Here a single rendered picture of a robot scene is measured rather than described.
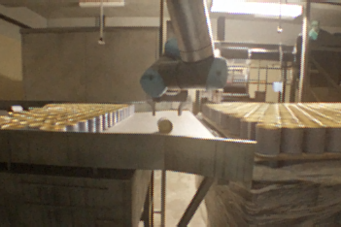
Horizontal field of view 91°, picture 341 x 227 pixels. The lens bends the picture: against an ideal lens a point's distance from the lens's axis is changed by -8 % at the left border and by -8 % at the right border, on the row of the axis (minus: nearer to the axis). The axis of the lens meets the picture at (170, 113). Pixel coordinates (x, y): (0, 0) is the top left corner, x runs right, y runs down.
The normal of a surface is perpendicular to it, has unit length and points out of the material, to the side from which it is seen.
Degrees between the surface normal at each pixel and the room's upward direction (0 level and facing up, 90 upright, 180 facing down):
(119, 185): 90
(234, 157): 90
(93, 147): 90
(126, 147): 90
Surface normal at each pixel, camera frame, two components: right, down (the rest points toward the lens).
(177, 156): -0.29, 0.10
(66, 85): -0.01, 0.11
